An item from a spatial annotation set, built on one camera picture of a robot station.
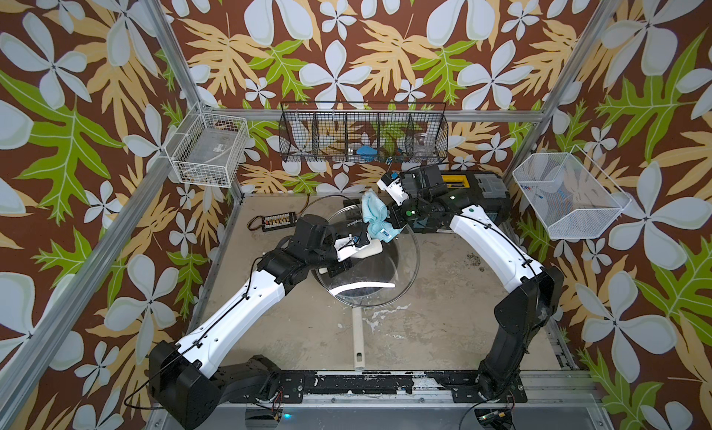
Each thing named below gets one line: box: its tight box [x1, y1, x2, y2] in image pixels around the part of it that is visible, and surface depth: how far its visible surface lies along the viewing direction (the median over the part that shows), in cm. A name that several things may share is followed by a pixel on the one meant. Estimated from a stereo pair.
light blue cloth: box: [361, 190, 407, 243], surface depth 77 cm
